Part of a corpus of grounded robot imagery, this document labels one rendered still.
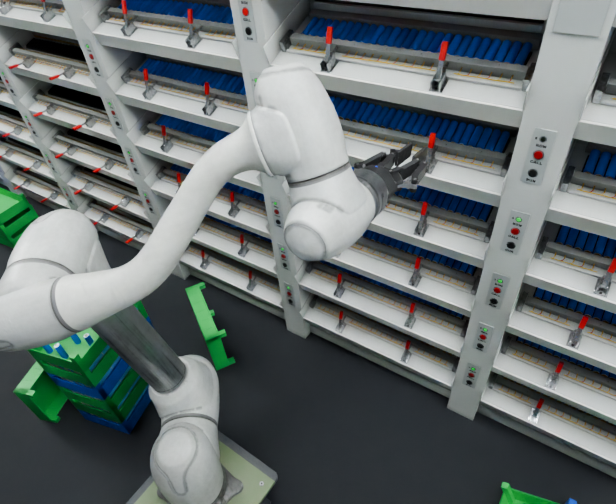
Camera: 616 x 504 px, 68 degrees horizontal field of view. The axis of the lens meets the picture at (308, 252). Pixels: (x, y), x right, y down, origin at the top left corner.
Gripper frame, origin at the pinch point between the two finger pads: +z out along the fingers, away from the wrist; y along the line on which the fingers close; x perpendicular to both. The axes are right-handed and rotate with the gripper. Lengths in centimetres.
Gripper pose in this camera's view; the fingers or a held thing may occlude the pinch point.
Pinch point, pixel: (411, 155)
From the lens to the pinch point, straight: 100.9
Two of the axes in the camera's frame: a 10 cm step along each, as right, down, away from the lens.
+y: 8.4, 3.3, -4.4
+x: 0.3, -8.3, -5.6
